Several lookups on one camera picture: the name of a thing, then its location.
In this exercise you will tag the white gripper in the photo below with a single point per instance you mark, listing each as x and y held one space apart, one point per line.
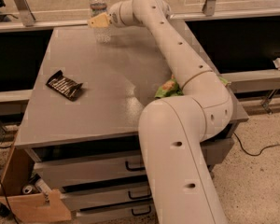
114 18

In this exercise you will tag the clear plastic water bottle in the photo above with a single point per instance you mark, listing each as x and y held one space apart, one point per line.
97 7

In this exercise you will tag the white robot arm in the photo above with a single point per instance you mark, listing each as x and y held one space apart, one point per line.
172 128

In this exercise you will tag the dark brown candy wrapper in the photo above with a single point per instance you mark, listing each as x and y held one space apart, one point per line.
65 86

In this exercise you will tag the green snack bag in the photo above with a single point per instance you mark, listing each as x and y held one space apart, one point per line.
168 89

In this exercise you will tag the top grey drawer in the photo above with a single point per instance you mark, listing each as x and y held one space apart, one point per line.
108 162

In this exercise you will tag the grey drawer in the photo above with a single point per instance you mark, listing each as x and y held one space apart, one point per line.
108 162
100 189
132 209

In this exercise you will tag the wooden side bin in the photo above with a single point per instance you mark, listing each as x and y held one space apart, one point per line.
19 194

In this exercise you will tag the middle grey drawer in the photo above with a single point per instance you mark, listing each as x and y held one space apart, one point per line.
100 189

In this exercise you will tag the bottom grey drawer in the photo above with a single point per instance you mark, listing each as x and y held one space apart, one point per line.
132 209

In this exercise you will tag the metal railing frame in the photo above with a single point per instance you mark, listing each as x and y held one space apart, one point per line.
46 14

